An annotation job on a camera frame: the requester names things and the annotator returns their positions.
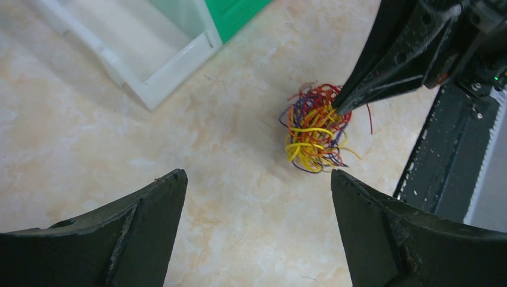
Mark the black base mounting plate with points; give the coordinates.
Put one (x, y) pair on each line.
(442, 169)

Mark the green plastic bin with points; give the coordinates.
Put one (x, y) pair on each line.
(230, 16)

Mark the white slotted cable duct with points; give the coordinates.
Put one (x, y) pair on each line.
(487, 208)

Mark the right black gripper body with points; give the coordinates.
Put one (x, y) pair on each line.
(474, 53)

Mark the white plastic bin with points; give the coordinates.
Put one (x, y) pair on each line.
(149, 46)

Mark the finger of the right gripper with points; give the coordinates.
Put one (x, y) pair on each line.
(405, 41)

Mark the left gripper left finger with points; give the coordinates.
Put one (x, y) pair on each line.
(127, 242)

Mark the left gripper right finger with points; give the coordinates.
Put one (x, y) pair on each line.
(388, 242)

